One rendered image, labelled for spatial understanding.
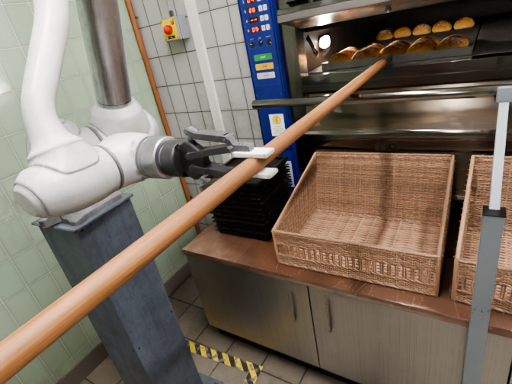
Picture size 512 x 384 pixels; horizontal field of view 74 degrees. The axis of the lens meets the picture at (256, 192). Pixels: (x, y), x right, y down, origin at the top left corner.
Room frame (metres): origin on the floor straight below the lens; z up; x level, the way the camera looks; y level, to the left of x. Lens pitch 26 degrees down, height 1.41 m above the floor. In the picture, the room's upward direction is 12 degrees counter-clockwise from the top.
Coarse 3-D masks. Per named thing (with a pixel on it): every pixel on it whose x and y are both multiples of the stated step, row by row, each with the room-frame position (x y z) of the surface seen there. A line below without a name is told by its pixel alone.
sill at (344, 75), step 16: (400, 64) 1.29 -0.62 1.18; (416, 64) 1.23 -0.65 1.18; (432, 64) 1.19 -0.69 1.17; (448, 64) 1.17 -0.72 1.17; (464, 64) 1.14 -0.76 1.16; (480, 64) 1.11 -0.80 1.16; (496, 64) 1.09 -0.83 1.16; (304, 80) 1.48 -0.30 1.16; (320, 80) 1.44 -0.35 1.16; (336, 80) 1.40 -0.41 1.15
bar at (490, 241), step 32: (320, 96) 1.06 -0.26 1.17; (352, 96) 0.99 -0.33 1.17; (384, 96) 0.94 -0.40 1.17; (416, 96) 0.89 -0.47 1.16; (448, 96) 0.84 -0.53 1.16; (480, 96) 0.81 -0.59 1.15; (480, 256) 0.60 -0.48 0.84; (480, 288) 0.60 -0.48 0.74; (480, 320) 0.59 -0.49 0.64; (480, 352) 0.59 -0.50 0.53
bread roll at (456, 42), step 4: (444, 40) 1.28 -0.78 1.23; (448, 40) 1.27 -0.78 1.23; (452, 40) 1.26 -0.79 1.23; (456, 40) 1.25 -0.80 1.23; (460, 40) 1.25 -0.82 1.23; (464, 40) 1.25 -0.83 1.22; (440, 44) 1.28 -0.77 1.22; (444, 44) 1.27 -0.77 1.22; (448, 44) 1.26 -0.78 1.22; (452, 44) 1.25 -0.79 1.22; (456, 44) 1.24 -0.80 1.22; (460, 44) 1.24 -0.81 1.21; (464, 44) 1.24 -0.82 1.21; (440, 48) 1.28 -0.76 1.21; (444, 48) 1.26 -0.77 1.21; (448, 48) 1.26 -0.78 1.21
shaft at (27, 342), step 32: (384, 64) 1.25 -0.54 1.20; (288, 128) 0.67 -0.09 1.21; (256, 160) 0.54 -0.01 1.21; (224, 192) 0.46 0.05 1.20; (160, 224) 0.38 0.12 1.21; (192, 224) 0.40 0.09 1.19; (128, 256) 0.32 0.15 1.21; (96, 288) 0.28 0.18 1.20; (32, 320) 0.25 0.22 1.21; (64, 320) 0.25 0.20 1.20; (0, 352) 0.22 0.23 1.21; (32, 352) 0.22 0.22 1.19
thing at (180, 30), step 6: (168, 18) 1.79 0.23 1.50; (174, 18) 1.77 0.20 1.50; (180, 18) 1.79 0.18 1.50; (162, 24) 1.81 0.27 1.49; (168, 24) 1.79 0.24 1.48; (174, 24) 1.77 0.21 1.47; (180, 24) 1.78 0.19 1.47; (186, 24) 1.81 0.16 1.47; (174, 30) 1.77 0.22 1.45; (180, 30) 1.77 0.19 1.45; (186, 30) 1.80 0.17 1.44; (168, 36) 1.80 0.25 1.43; (174, 36) 1.78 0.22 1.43; (180, 36) 1.77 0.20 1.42; (186, 36) 1.80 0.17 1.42
